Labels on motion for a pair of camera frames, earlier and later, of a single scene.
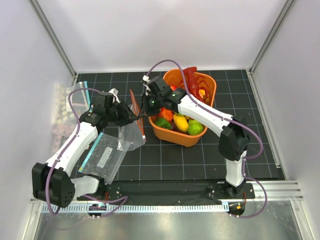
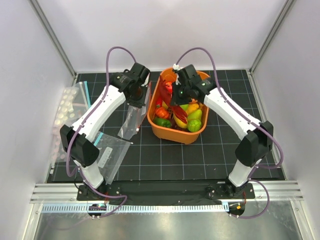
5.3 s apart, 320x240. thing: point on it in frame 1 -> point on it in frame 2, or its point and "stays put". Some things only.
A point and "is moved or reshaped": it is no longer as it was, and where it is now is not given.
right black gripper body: x=152 y=104 -> x=181 y=96
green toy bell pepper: x=161 y=121 stays put
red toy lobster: x=193 y=84 is moved or reshaped
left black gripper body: x=114 y=113 -> x=138 y=100
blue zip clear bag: x=105 y=157 stays put
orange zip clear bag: x=131 y=135 is moved or reshaped
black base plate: x=174 y=191 stays put
